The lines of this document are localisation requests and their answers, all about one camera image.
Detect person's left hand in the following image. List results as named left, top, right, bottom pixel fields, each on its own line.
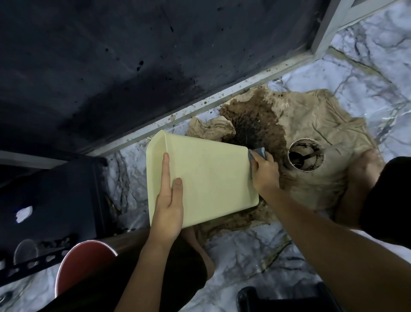
left=148, top=153, right=184, bottom=248

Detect person's right hand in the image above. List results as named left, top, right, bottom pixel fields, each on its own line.
left=249, top=150, right=280, bottom=197

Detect small grey-blue cloth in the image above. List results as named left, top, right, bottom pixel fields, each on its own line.
left=247, top=147, right=267, bottom=161

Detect pale yellow plastic bin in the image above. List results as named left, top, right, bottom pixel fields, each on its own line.
left=146, top=130, right=260, bottom=229

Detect person's left forearm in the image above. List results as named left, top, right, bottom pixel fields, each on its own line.
left=114, top=238, right=181, bottom=312

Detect person's right forearm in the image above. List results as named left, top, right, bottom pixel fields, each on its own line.
left=259, top=188, right=411, bottom=312

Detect pile of dark soil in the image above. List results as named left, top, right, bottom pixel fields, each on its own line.
left=220, top=91, right=289, bottom=168

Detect white cup with dark residue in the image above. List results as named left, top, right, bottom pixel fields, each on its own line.
left=288, top=138, right=325, bottom=173

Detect spoon in cup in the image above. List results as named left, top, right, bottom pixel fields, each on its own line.
left=293, top=148, right=338, bottom=163

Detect person's left leg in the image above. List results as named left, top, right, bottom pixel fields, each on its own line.
left=180, top=226, right=216, bottom=281

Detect person's leg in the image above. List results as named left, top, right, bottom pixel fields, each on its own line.
left=180, top=226, right=216, bottom=281
left=334, top=148, right=386, bottom=231

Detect beige soil-stained cloth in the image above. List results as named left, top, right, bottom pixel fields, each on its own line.
left=186, top=84, right=386, bottom=240

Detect person's right leg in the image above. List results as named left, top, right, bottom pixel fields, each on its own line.
left=334, top=148, right=386, bottom=231

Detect red round bucket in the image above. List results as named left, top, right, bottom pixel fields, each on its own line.
left=54, top=240, right=119, bottom=299

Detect black metal shelf rack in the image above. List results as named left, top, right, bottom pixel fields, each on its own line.
left=0, top=154, right=113, bottom=288

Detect black shoe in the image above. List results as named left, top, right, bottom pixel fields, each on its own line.
left=236, top=286, right=261, bottom=312

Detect dark door panel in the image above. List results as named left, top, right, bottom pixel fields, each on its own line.
left=0, top=0, right=332, bottom=155

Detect black shorts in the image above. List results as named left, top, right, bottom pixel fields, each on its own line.
left=40, top=156, right=411, bottom=312

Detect white crumpled paper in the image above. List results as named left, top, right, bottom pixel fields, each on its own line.
left=15, top=206, right=33, bottom=224

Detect clear glass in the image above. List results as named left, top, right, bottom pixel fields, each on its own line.
left=13, top=239, right=40, bottom=267

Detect white door frame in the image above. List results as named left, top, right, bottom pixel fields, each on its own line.
left=0, top=0, right=400, bottom=170

